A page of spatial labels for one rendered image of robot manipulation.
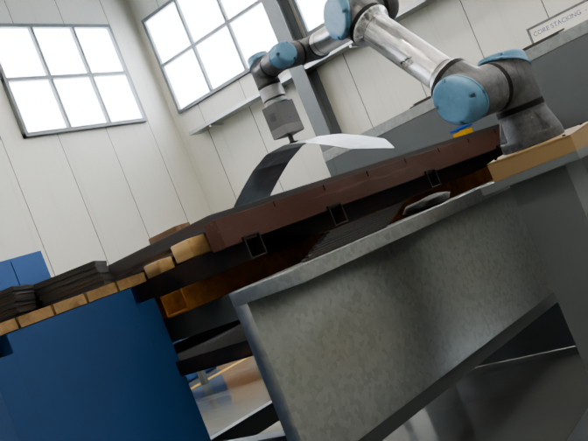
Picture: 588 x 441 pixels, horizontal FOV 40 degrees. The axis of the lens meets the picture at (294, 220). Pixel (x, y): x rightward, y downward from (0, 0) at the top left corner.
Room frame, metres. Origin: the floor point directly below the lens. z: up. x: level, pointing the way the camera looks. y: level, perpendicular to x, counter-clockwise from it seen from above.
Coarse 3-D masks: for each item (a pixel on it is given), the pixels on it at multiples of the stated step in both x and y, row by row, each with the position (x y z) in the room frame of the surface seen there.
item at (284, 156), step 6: (282, 150) 2.50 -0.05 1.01; (288, 150) 2.54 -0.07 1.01; (294, 150) 2.57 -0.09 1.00; (270, 156) 2.48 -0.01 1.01; (276, 156) 2.52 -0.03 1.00; (282, 156) 2.55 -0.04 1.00; (288, 156) 2.58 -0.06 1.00; (264, 162) 2.49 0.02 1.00; (270, 162) 2.53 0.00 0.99; (276, 162) 2.57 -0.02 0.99; (282, 162) 2.60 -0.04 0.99; (258, 168) 2.51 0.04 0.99
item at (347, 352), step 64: (512, 192) 2.42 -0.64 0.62; (384, 256) 1.89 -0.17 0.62; (448, 256) 2.08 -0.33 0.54; (512, 256) 2.31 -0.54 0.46; (256, 320) 1.55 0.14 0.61; (320, 320) 1.68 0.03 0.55; (384, 320) 1.83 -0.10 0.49; (448, 320) 2.00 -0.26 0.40; (512, 320) 2.21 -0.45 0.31; (320, 384) 1.63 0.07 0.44; (384, 384) 1.76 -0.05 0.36
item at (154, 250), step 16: (496, 128) 2.65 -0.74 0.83; (384, 160) 2.15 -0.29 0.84; (336, 176) 1.99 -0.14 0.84; (288, 192) 1.85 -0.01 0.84; (240, 208) 1.73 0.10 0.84; (192, 224) 1.70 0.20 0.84; (160, 240) 1.78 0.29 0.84; (176, 240) 1.74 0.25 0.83; (128, 256) 1.86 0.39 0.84; (144, 256) 1.83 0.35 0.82; (160, 256) 1.92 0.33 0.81; (112, 272) 1.92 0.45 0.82; (128, 272) 2.03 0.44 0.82
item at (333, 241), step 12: (396, 204) 1.83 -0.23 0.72; (372, 216) 1.76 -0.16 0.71; (384, 216) 1.79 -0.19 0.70; (336, 228) 1.66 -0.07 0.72; (348, 228) 1.69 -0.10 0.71; (360, 228) 1.72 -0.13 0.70; (372, 228) 1.74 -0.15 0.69; (324, 240) 1.63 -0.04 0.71; (336, 240) 1.65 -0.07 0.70; (348, 240) 1.68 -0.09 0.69; (312, 252) 1.60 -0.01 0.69; (324, 252) 1.62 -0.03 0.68
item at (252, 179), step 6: (288, 162) 2.63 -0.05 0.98; (264, 168) 2.54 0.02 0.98; (270, 168) 2.57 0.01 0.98; (276, 168) 2.61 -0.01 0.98; (282, 168) 2.64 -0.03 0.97; (252, 174) 2.51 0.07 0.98; (258, 174) 2.55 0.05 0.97; (264, 174) 2.58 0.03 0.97; (270, 174) 2.61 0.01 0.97; (276, 174) 2.64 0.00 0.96; (252, 180) 2.55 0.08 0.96; (258, 180) 2.58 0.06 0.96; (264, 180) 2.61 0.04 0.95; (270, 180) 2.65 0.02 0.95; (246, 186) 2.55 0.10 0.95
